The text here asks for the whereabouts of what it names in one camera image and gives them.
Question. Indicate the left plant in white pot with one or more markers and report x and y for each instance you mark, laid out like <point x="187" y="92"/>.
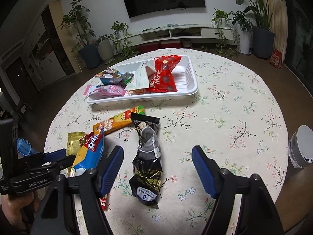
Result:
<point x="115" y="46"/>

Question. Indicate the green snack packet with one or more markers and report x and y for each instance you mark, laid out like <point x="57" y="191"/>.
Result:
<point x="127" y="77"/>

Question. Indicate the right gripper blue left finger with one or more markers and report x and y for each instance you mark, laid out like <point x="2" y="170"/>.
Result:
<point x="108" y="169"/>

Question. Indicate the trailing plant in white pot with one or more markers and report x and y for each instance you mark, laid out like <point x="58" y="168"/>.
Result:
<point x="234" y="33"/>

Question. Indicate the red storage box left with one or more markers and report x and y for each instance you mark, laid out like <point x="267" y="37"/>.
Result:
<point x="149" y="47"/>

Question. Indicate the large plant in dark pot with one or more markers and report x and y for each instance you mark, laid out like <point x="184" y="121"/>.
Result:
<point x="263" y="37"/>

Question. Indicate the white TV console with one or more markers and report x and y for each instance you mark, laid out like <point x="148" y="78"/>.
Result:
<point x="196" y="32"/>

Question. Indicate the blue panda snack packet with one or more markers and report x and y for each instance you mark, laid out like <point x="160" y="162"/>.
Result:
<point x="109" y="76"/>

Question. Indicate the black snack packet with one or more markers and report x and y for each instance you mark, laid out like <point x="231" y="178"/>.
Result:
<point x="147" y="168"/>

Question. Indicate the white bucket on floor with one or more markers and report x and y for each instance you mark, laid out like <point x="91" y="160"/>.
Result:
<point x="300" y="147"/>

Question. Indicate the blue Oreo snack pack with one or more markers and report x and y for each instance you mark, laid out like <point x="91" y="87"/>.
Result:
<point x="88" y="156"/>

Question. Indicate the red storage box right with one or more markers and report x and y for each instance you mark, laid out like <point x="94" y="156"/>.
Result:
<point x="170" y="44"/>

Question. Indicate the red white fruit snack packet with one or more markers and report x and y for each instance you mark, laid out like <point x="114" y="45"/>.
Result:
<point x="104" y="202"/>

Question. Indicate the pink snack bar wrapper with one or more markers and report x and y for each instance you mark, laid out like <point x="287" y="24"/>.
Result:
<point x="104" y="91"/>

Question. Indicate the gold foil snack packet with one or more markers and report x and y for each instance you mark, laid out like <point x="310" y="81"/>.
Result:
<point x="74" y="143"/>

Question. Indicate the white snack bag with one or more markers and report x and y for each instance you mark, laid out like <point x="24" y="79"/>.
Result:
<point x="141" y="80"/>

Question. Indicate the red snack bag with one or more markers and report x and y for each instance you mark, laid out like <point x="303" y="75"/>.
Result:
<point x="163" y="80"/>

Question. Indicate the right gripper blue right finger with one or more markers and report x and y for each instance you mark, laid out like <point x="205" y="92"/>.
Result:
<point x="208" y="172"/>

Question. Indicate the floral round tablecloth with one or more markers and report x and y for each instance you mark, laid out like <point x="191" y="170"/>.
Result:
<point x="233" y="117"/>

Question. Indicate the orange long snack bar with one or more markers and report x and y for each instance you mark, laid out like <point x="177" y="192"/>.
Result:
<point x="117" y="122"/>

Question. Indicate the person's left hand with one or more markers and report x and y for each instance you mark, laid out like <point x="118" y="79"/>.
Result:
<point x="18" y="210"/>

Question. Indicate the white plastic tray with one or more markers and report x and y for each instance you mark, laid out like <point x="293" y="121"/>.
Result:
<point x="184" y="78"/>

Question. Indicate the red gift box on floor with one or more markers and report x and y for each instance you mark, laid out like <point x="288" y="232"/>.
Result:
<point x="276" y="59"/>

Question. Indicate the left plant in dark pot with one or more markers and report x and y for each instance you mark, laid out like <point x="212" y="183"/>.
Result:
<point x="84" y="50"/>

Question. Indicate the red storage box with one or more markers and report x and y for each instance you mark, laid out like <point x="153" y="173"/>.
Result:
<point x="170" y="44"/>
<point x="149" y="47"/>

